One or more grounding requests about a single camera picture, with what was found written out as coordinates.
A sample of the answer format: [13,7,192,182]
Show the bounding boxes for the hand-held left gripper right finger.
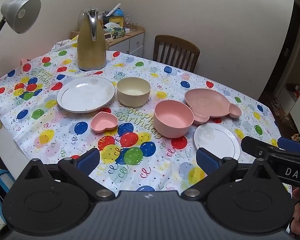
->
[181,148,274,202]

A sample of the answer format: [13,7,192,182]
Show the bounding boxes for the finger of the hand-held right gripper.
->
[277,137,300,154]
[241,136,288,159]

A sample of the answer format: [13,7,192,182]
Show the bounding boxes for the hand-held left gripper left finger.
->
[24,148,115,202]

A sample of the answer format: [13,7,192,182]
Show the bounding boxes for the small white plate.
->
[193,123,241,161]

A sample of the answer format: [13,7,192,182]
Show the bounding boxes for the pink heart-shaped dish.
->
[90,111,119,133]

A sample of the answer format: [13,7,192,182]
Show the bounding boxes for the pink bowl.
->
[153,100,195,138]

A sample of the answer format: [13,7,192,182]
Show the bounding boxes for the pink bear-shaped plate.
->
[184,88,242,125]

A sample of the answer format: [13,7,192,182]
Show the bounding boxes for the large white plate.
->
[56,76,116,113]

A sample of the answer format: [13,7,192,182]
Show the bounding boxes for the cream bowl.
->
[116,77,151,107]

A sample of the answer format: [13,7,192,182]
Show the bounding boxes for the balloon print tablecloth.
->
[0,39,298,198]

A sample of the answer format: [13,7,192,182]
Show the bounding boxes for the blue and white bag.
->
[0,161,15,233]

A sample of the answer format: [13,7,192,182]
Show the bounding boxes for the gold thermos jug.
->
[77,8,107,71]

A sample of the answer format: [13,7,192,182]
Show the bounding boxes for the dark wooden chair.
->
[153,34,201,73]

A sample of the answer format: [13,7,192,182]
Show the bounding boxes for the wooden top drawer cabinet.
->
[70,26,146,58]

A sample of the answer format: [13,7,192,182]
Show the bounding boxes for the yellow box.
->
[109,16,124,26]

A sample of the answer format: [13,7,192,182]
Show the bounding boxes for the grey desk lamp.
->
[0,0,42,78]

